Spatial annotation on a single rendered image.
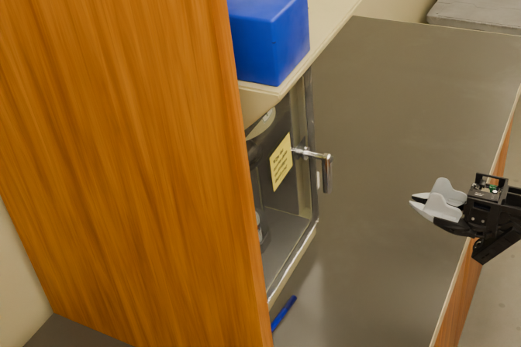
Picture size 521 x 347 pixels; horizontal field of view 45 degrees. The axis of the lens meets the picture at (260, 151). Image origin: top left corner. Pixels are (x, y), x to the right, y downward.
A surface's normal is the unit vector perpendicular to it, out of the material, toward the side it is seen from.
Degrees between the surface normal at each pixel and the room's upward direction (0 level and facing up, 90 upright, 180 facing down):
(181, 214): 90
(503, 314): 0
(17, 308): 90
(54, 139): 90
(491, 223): 90
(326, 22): 0
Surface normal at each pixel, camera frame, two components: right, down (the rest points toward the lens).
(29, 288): 0.89, 0.21
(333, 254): -0.10, -0.79
